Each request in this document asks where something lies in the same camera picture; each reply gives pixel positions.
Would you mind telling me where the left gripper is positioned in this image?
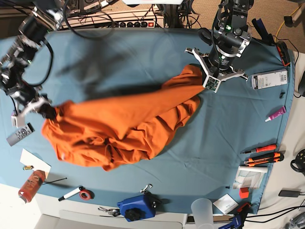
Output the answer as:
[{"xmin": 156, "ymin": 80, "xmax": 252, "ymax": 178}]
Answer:
[{"xmin": 185, "ymin": 46, "xmax": 248, "ymax": 83}]

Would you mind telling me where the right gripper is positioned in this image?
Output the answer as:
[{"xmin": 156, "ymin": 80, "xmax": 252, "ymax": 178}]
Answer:
[{"xmin": 7, "ymin": 88, "xmax": 57, "ymax": 119}]

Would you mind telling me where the orange t-shirt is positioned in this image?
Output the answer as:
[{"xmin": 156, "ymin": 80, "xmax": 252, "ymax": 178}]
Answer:
[{"xmin": 41, "ymin": 65, "xmax": 203, "ymax": 171}]

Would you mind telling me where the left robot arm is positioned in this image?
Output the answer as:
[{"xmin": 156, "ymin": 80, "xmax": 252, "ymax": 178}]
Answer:
[{"xmin": 185, "ymin": 0, "xmax": 253, "ymax": 88}]

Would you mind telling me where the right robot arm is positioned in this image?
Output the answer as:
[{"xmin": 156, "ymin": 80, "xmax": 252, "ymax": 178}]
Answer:
[{"xmin": 0, "ymin": 0, "xmax": 64, "ymax": 119}]

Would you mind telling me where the grey remote control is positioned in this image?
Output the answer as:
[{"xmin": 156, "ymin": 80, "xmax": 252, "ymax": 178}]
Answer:
[{"xmin": 7, "ymin": 123, "xmax": 35, "ymax": 146}]

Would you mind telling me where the clear bit set case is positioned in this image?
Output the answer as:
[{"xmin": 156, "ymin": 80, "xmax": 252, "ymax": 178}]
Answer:
[{"xmin": 251, "ymin": 70, "xmax": 288, "ymax": 90}]

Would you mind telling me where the white paper card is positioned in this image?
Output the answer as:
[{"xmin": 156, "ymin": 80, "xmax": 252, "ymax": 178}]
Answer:
[{"xmin": 20, "ymin": 148, "xmax": 51, "ymax": 178}]

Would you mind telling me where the small AA battery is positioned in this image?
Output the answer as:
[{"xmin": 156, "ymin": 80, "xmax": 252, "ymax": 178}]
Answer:
[{"xmin": 23, "ymin": 166, "xmax": 34, "ymax": 170}]

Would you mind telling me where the orange black tool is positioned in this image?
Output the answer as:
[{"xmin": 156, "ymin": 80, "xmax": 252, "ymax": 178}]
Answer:
[{"xmin": 276, "ymin": 41, "xmax": 291, "ymax": 67}]

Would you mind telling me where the red drink can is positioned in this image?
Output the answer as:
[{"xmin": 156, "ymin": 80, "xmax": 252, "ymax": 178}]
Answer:
[{"xmin": 18, "ymin": 170, "xmax": 46, "ymax": 204}]

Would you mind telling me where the purple glue tube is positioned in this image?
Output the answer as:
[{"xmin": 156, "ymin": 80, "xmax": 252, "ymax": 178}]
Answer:
[{"xmin": 265, "ymin": 106, "xmax": 286, "ymax": 122}]

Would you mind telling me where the white marker pen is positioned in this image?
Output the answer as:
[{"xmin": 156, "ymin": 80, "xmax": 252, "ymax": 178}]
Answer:
[{"xmin": 58, "ymin": 186, "xmax": 84, "ymax": 201}]

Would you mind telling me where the white power strip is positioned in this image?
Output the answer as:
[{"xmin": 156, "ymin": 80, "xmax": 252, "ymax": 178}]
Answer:
[{"xmin": 67, "ymin": 10, "xmax": 166, "ymax": 28}]

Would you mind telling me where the teal tablecloth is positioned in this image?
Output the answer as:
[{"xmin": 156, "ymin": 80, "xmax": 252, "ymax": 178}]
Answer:
[{"xmin": 0, "ymin": 29, "xmax": 295, "ymax": 213}]

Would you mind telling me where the red tape roll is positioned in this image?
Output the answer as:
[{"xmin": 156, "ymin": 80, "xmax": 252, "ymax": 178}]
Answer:
[{"xmin": 79, "ymin": 189, "xmax": 93, "ymax": 200}]

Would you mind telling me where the orange black screwdriver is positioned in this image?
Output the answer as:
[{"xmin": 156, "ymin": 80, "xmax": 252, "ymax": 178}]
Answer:
[{"xmin": 241, "ymin": 144, "xmax": 277, "ymax": 154}]

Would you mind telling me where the orange black utility knife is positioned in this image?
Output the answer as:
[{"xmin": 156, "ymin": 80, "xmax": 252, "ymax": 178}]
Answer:
[{"xmin": 244, "ymin": 152, "xmax": 284, "ymax": 167}]

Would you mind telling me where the clear plastic packet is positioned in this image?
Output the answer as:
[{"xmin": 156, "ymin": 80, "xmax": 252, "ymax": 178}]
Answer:
[{"xmin": 233, "ymin": 166, "xmax": 268, "ymax": 189}]

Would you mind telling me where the black round device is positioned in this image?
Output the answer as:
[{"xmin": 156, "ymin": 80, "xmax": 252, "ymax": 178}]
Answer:
[{"xmin": 290, "ymin": 149, "xmax": 305, "ymax": 176}]

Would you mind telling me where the small orange block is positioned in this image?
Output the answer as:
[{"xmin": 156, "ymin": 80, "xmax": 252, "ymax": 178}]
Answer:
[{"xmin": 239, "ymin": 187, "xmax": 249, "ymax": 199}]

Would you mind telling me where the blue clamp device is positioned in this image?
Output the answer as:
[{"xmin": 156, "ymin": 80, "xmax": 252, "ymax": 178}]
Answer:
[{"xmin": 117, "ymin": 194, "xmax": 162, "ymax": 222}]

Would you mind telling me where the white booklet card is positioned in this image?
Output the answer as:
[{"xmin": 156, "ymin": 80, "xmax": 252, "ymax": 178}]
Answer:
[{"xmin": 213, "ymin": 194, "xmax": 238, "ymax": 214}]

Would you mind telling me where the black power adapter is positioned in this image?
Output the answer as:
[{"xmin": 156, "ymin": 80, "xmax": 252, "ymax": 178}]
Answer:
[{"xmin": 278, "ymin": 189, "xmax": 301, "ymax": 198}]

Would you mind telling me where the translucent plastic cup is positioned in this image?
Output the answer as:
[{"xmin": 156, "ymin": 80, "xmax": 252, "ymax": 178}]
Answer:
[{"xmin": 191, "ymin": 198, "xmax": 214, "ymax": 229}]

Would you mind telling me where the blue bar clamp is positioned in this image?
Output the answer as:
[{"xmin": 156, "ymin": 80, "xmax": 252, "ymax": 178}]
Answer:
[{"xmin": 219, "ymin": 202, "xmax": 251, "ymax": 229}]

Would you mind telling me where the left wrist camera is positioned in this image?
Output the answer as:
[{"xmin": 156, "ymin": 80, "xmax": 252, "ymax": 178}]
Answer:
[{"xmin": 203, "ymin": 75, "xmax": 221, "ymax": 93}]

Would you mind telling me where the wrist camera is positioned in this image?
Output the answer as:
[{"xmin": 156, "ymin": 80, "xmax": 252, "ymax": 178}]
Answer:
[
  {"xmin": 203, "ymin": 75, "xmax": 221, "ymax": 93},
  {"xmin": 11, "ymin": 115, "xmax": 26, "ymax": 128}
]

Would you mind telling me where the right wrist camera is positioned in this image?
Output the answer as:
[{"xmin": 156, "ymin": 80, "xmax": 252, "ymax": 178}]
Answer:
[{"xmin": 11, "ymin": 115, "xmax": 26, "ymax": 128}]

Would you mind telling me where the blue black clamp handle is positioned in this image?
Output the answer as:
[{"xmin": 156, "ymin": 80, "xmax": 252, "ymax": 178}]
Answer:
[{"xmin": 252, "ymin": 19, "xmax": 275, "ymax": 46}]

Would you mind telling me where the black cable tie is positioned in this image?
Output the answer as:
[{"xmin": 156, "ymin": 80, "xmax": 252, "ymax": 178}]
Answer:
[{"xmin": 42, "ymin": 177, "xmax": 67, "ymax": 185}]

